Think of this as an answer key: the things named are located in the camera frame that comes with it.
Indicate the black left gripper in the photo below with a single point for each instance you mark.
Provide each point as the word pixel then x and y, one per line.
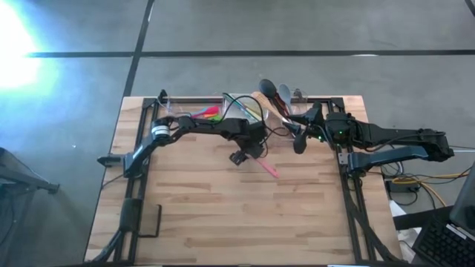
pixel 256 137

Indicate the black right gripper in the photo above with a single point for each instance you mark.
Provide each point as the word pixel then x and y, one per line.
pixel 313 118

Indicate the pink silicone spatula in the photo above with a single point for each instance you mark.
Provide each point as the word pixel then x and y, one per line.
pixel 269 168

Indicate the grey silicone spoon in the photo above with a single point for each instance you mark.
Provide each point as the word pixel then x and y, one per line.
pixel 285 92

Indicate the wooden slotted spatula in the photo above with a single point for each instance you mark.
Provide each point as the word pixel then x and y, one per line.
pixel 265 102

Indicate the black plastic ladle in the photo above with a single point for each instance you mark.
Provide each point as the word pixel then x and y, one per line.
pixel 267 88

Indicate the red silicone spatula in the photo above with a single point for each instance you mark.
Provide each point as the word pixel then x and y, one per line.
pixel 211 110

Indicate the clear plastic bin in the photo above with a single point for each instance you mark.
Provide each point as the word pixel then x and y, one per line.
pixel 297 107
pixel 174 109

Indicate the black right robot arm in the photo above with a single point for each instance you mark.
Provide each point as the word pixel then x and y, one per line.
pixel 389 137

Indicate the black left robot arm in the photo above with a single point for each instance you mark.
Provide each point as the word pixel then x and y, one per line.
pixel 208 128

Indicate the white plastic bin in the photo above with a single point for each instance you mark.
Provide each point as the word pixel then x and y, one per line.
pixel 232 115

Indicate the black power box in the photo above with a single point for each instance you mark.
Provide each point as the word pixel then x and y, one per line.
pixel 402 185

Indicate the black laptop computer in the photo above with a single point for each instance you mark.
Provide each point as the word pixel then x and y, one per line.
pixel 445 244

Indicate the black side stand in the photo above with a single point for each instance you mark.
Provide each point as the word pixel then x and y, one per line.
pixel 22 178

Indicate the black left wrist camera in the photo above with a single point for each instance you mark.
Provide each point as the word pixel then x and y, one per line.
pixel 238 157

